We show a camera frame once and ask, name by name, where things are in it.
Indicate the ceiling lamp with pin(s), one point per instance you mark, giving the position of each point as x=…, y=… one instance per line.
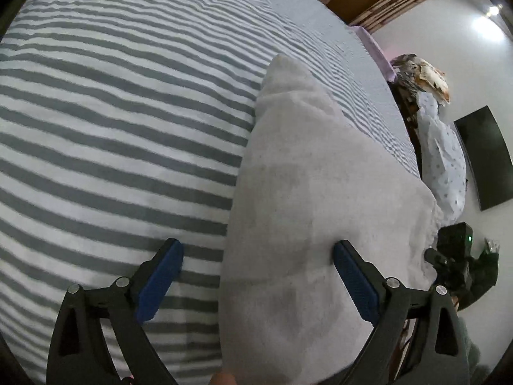
x=491, y=12

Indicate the wooden slat panel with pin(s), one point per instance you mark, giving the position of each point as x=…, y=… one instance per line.
x=404, y=2

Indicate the patterned cloth pile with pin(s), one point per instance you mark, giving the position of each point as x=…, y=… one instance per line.
x=425, y=74

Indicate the white fluffy towel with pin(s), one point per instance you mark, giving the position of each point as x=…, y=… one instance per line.
x=320, y=188

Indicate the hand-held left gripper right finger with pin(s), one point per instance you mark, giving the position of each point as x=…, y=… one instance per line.
x=356, y=280

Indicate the grey white striped bed sheet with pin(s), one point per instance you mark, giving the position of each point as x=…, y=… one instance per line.
x=120, y=128

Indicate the lavender bed sheet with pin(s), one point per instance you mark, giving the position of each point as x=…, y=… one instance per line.
x=376, y=52

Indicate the black wall screen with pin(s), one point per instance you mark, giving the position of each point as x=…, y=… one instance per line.
x=487, y=160

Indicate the dark wooden furniture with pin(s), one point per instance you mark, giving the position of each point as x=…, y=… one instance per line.
x=408, y=120

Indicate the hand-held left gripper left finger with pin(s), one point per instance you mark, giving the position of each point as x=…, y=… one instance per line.
x=160, y=280

